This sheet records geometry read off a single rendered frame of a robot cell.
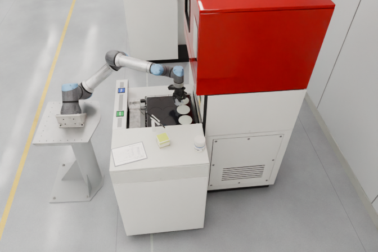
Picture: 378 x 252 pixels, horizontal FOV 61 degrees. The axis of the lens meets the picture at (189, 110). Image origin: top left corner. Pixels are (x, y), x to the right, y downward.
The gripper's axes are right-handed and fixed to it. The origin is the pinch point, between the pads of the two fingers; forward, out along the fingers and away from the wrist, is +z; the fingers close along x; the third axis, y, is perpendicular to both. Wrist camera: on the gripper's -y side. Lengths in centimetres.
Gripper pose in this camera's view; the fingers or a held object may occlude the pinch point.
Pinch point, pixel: (176, 104)
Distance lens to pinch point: 247.9
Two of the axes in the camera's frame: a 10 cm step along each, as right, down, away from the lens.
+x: 6.8, -5.1, 5.4
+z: -0.1, 7.2, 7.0
